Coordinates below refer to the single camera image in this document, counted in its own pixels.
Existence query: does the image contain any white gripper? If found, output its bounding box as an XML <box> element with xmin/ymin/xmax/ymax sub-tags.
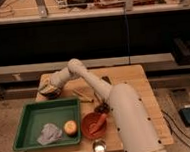
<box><xmin>39</xmin><ymin>77</ymin><xmax>57</xmax><ymax>88</ymax></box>

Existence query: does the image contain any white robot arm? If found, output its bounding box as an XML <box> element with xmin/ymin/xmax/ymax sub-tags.
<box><xmin>38</xmin><ymin>58</ymin><xmax>167</xmax><ymax>152</ymax></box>

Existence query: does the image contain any red bowl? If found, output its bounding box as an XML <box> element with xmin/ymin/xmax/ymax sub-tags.
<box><xmin>81</xmin><ymin>112</ymin><xmax>107</xmax><ymax>140</ymax></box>

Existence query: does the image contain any wooden spatula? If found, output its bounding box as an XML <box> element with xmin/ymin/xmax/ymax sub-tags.
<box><xmin>73</xmin><ymin>89</ymin><xmax>94</xmax><ymax>103</ymax></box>

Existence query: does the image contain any green plastic tray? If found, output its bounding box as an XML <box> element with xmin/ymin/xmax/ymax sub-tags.
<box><xmin>12</xmin><ymin>97</ymin><xmax>82</xmax><ymax>152</ymax></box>

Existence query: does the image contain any yellow round fruit toy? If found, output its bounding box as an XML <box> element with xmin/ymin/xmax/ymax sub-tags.
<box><xmin>64</xmin><ymin>120</ymin><xmax>78</xmax><ymax>136</ymax></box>

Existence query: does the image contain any grey crumpled cloth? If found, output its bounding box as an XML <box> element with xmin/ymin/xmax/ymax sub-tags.
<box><xmin>37</xmin><ymin>123</ymin><xmax>62</xmax><ymax>145</ymax></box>

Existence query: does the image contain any dark grape bunch toy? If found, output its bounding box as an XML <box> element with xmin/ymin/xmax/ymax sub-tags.
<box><xmin>94</xmin><ymin>103</ymin><xmax>110</xmax><ymax>114</ymax></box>

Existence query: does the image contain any orange carrot toy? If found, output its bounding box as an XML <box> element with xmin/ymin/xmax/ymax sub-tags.
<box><xmin>89</xmin><ymin>114</ymin><xmax>107</xmax><ymax>134</ymax></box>

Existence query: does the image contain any small metal cup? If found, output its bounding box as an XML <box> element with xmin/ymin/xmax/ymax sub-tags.
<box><xmin>92</xmin><ymin>139</ymin><xmax>107</xmax><ymax>152</ymax></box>

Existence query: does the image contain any dark equipment box right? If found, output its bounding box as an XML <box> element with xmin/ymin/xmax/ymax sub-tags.
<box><xmin>172</xmin><ymin>38</ymin><xmax>190</xmax><ymax>65</ymax></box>

